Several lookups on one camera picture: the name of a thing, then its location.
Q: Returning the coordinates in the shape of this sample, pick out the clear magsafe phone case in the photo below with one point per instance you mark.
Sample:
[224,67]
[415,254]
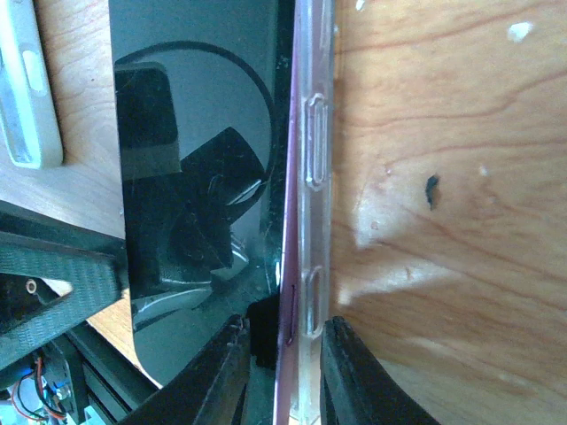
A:
[311,115]

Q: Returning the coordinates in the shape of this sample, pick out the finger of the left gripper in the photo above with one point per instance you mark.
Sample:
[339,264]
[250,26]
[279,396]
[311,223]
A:
[35,246]

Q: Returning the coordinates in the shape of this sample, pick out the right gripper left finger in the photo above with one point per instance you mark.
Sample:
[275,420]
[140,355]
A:
[212,389]

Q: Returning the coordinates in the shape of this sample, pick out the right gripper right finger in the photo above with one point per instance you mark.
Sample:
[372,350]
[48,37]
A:
[355,388]

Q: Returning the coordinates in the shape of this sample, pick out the black phone pink edge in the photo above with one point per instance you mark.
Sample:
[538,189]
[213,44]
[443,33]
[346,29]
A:
[202,93]

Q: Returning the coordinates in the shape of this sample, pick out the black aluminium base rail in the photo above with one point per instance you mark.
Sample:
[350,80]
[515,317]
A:
[114,387]

